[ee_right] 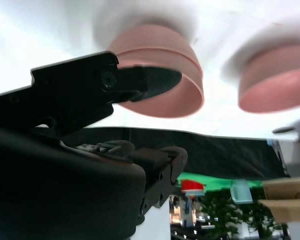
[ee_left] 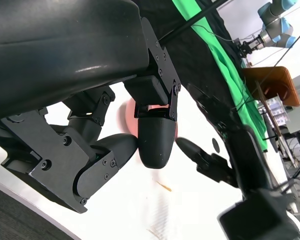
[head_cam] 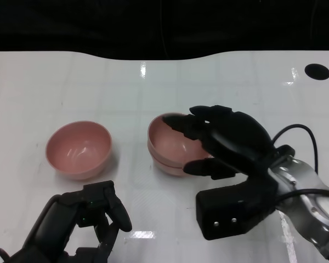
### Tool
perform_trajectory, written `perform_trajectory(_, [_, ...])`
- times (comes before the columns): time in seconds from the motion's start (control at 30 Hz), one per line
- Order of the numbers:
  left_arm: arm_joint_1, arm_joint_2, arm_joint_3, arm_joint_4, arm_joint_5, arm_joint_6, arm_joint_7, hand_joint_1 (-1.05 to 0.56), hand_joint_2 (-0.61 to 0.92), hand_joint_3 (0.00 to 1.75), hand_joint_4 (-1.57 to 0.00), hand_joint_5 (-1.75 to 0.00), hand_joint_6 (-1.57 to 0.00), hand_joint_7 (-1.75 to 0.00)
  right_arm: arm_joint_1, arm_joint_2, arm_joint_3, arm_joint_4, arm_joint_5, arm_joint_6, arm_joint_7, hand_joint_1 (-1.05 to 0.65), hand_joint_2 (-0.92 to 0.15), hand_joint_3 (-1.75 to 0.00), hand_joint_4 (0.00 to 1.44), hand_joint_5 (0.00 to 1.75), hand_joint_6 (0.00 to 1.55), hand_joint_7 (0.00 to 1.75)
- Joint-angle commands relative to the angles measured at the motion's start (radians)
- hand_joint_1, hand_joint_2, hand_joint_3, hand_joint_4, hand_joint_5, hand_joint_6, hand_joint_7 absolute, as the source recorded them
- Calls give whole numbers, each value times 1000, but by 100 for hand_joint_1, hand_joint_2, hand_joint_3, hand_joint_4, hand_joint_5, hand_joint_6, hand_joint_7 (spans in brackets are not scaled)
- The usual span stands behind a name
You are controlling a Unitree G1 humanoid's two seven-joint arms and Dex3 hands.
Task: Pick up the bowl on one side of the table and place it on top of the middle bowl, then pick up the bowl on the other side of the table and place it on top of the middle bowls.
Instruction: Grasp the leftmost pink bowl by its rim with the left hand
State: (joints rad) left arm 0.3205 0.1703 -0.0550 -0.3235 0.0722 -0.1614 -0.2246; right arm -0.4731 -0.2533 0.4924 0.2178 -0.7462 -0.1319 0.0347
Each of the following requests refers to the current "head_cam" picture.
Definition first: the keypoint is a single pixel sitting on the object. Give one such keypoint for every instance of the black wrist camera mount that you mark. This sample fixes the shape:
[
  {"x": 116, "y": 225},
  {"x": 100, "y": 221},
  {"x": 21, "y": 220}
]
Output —
[
  {"x": 222, "y": 208},
  {"x": 30, "y": 254}
]

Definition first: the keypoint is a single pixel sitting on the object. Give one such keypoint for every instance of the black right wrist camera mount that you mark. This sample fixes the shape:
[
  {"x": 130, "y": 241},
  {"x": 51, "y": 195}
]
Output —
[{"x": 222, "y": 208}]

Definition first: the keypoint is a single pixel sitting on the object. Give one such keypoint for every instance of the black round table grommet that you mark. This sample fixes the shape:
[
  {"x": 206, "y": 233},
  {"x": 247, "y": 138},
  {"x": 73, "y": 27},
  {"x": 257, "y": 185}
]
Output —
[{"x": 317, "y": 71}]

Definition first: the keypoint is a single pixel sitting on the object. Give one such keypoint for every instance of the black backdrop cloth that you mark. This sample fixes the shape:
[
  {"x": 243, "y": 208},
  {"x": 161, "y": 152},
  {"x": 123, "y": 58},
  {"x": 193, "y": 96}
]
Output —
[{"x": 71, "y": 24}]

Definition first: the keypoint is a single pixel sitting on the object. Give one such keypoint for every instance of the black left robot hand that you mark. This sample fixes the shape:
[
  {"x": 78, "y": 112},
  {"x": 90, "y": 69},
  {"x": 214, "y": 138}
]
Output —
[{"x": 52, "y": 222}]

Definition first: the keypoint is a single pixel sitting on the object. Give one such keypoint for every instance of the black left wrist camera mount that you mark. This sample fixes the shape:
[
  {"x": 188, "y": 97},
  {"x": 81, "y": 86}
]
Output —
[{"x": 30, "y": 254}]

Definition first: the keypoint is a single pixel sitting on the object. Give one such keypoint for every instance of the pink plastic bowl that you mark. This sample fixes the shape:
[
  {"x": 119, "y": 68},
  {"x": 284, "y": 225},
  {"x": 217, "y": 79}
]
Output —
[
  {"x": 175, "y": 148},
  {"x": 78, "y": 150},
  {"x": 170, "y": 170}
]

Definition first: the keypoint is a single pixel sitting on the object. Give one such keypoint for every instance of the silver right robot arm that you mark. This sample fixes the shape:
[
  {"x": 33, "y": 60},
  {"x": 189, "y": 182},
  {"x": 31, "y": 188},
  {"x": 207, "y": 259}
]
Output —
[{"x": 304, "y": 175}]

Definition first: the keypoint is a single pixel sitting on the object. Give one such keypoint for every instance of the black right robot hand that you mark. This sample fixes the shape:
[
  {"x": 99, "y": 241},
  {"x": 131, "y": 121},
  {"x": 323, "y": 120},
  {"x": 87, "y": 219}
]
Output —
[{"x": 235, "y": 137}]

